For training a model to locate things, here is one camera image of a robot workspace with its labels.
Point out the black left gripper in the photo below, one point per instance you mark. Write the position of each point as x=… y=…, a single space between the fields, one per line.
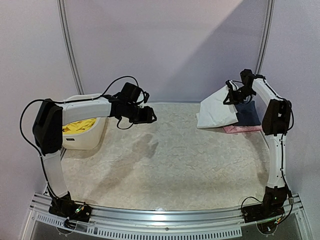
x=147 y=117

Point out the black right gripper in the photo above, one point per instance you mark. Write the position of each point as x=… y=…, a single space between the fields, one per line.
x=235 y=93

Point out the white t-shirt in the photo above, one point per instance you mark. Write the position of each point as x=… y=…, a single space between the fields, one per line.
x=214 y=114

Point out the yellow garment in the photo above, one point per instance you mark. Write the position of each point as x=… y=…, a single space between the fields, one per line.
x=78 y=127

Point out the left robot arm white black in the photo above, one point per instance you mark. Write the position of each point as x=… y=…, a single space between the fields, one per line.
x=52 y=116

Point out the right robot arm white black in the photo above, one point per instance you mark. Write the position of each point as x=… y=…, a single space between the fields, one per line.
x=276 y=122

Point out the white plastic laundry basket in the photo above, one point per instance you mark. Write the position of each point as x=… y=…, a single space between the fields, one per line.
x=85 y=140

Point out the folded navy blue garment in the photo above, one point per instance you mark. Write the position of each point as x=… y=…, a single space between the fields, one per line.
x=247 y=115

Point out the folded pink garment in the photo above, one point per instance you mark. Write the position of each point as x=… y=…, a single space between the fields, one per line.
x=234 y=129

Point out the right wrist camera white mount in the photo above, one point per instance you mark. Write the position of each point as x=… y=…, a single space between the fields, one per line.
x=231 y=85

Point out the front aluminium rail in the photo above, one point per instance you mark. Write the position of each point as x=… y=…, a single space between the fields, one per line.
x=232 y=223

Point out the right aluminium frame post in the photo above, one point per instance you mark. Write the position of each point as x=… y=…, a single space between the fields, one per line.
x=265 y=35

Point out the aluminium frame post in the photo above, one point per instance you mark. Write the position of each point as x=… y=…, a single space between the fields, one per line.
x=265 y=35
x=61 y=5

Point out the left aluminium frame post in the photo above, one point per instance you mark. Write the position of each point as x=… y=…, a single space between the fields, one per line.
x=61 y=5

